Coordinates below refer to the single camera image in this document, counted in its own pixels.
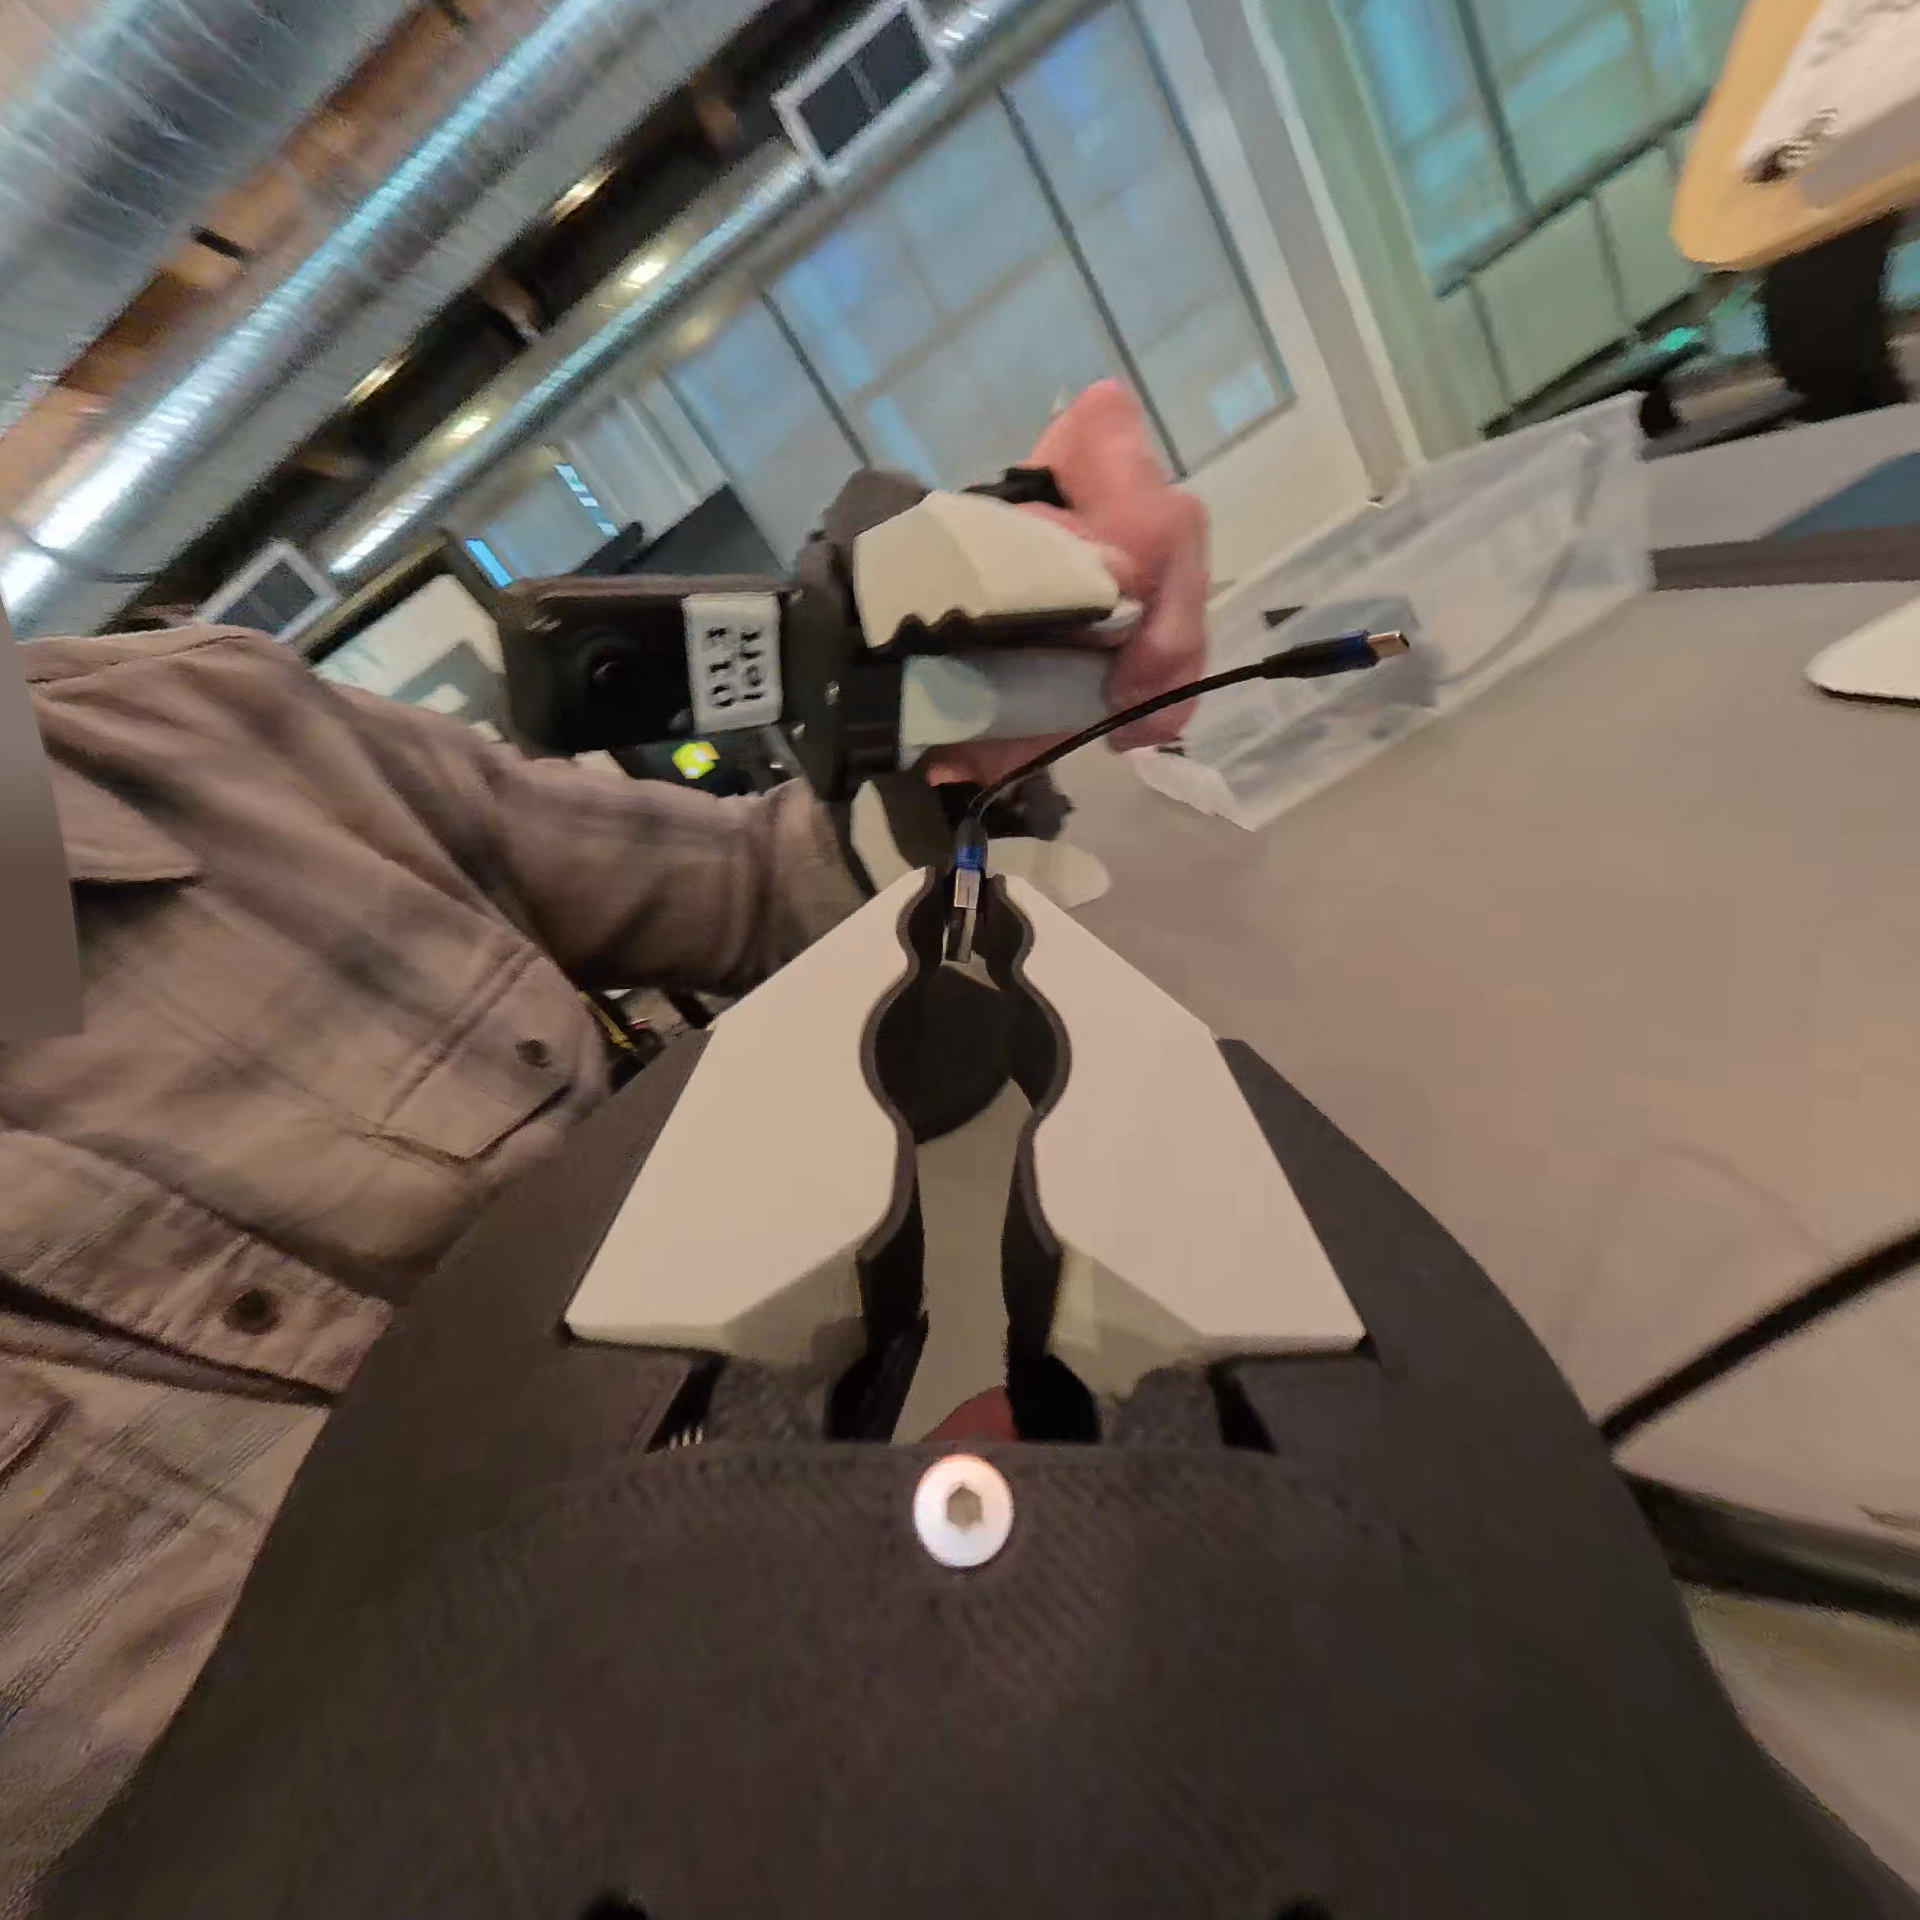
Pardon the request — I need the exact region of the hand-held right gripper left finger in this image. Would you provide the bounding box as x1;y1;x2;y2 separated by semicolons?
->
565;872;925;1437

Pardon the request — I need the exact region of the clear plastic bin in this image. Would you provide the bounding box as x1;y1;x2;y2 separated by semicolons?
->
1134;392;1657;834

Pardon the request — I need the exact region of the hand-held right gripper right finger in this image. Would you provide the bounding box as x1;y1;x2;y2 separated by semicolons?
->
1000;877;1367;1437

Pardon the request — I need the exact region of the person's left forearm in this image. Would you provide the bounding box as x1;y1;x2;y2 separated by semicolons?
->
449;736;872;992

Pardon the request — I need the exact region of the person's left hand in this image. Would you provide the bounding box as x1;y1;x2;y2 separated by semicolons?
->
932;386;1211;789

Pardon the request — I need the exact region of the blue usb cable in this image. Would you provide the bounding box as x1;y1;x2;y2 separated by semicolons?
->
935;625;1417;961

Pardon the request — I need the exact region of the instruction sheet on stand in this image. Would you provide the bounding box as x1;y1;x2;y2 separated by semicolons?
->
1671;0;1920;272

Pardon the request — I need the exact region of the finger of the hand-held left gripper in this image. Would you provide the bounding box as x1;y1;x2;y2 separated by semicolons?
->
1007;835;1111;909
850;776;961;897

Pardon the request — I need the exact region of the white stand base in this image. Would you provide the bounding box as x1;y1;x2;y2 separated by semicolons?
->
1809;593;1920;707

